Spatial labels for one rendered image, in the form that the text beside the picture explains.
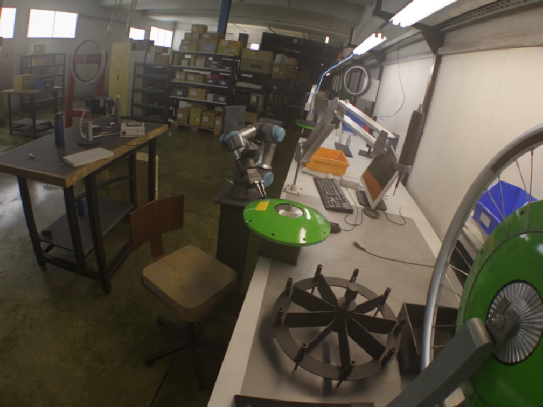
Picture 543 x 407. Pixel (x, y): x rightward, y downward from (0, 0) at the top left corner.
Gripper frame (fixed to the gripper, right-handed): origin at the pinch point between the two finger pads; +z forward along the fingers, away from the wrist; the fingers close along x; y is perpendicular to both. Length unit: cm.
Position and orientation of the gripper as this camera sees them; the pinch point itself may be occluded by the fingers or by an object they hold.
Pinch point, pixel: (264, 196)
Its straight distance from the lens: 111.6
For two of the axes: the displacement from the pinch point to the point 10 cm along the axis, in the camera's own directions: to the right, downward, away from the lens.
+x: -7.7, 1.5, -6.2
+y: -4.9, 4.8, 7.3
